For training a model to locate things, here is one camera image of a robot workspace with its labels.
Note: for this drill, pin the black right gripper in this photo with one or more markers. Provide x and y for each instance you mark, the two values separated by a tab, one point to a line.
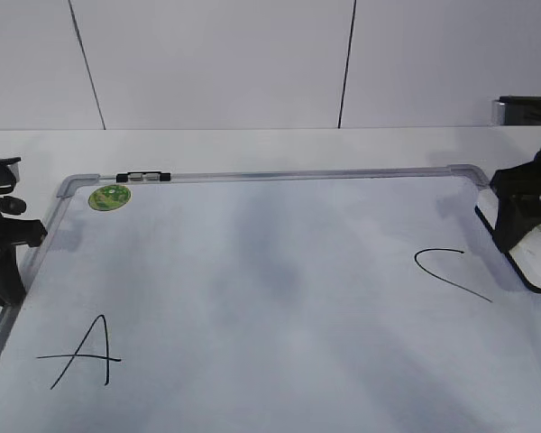
519	210

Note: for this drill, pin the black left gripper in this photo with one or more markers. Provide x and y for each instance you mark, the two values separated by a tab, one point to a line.
14	232

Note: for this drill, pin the white rectangular whiteboard eraser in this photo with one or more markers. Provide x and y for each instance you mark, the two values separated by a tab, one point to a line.
525	257

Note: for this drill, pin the green round magnet sticker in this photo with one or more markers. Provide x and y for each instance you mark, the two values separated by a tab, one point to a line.
109	198

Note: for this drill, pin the black silver board hanger clip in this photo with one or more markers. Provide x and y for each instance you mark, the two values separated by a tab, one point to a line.
143	176

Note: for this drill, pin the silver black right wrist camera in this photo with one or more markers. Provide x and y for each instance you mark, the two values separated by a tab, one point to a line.
516	111

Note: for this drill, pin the white whiteboard with aluminium frame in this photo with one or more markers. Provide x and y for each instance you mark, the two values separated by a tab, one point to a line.
358	301

